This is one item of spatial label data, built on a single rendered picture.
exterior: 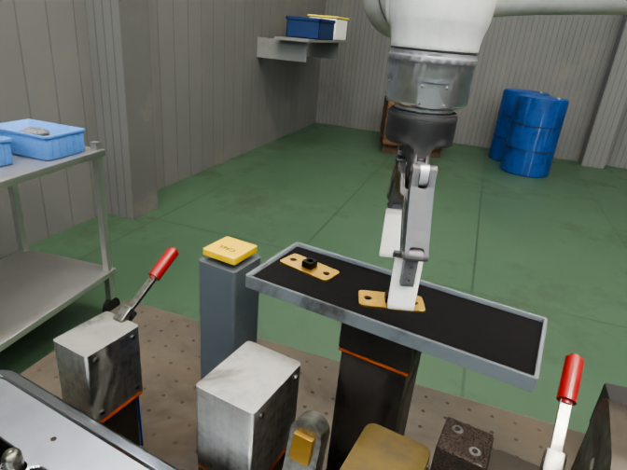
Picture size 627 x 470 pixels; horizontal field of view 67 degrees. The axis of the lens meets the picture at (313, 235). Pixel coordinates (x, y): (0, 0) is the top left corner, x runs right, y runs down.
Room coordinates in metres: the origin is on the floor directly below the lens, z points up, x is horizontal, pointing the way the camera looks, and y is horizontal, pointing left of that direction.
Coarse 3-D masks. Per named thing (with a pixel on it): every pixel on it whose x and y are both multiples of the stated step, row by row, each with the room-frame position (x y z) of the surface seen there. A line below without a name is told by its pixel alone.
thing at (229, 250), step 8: (224, 240) 0.68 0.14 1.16; (232, 240) 0.68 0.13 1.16; (208, 248) 0.64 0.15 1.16; (216, 248) 0.65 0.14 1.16; (224, 248) 0.65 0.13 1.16; (232, 248) 0.65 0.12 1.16; (240, 248) 0.65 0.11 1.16; (248, 248) 0.66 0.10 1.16; (256, 248) 0.67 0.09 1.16; (216, 256) 0.63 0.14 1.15; (224, 256) 0.63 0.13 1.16; (232, 256) 0.62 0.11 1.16; (240, 256) 0.63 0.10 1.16; (248, 256) 0.65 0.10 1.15; (232, 264) 0.62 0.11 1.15
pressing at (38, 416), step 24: (0, 384) 0.50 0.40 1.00; (24, 384) 0.50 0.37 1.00; (0, 408) 0.46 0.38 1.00; (24, 408) 0.46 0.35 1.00; (48, 408) 0.46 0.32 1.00; (72, 408) 0.46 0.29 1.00; (0, 432) 0.42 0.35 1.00; (24, 432) 0.42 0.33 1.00; (48, 432) 0.43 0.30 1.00; (72, 432) 0.43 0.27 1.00; (96, 432) 0.43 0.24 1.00; (24, 456) 0.39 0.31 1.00; (48, 456) 0.39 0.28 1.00; (72, 456) 0.40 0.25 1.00; (96, 456) 0.40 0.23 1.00; (120, 456) 0.40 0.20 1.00; (144, 456) 0.40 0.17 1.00
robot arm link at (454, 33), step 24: (384, 0) 0.56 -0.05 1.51; (408, 0) 0.50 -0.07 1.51; (432, 0) 0.49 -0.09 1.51; (456, 0) 0.48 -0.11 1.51; (480, 0) 0.49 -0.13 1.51; (408, 24) 0.50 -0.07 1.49; (432, 24) 0.49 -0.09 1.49; (456, 24) 0.49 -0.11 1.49; (480, 24) 0.50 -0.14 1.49; (432, 48) 0.49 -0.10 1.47; (456, 48) 0.49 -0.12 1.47
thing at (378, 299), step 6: (360, 294) 0.54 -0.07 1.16; (366, 294) 0.55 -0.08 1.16; (372, 294) 0.55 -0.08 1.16; (378, 294) 0.55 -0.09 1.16; (384, 294) 0.54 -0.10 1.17; (360, 300) 0.53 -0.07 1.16; (366, 300) 0.53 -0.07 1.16; (372, 300) 0.53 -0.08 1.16; (378, 300) 0.53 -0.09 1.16; (384, 300) 0.53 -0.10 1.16; (420, 300) 0.54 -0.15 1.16; (366, 306) 0.52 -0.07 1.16; (372, 306) 0.52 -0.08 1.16; (378, 306) 0.52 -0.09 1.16; (384, 306) 0.52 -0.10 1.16; (414, 306) 0.53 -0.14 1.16; (420, 306) 0.53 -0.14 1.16; (420, 312) 0.52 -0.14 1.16
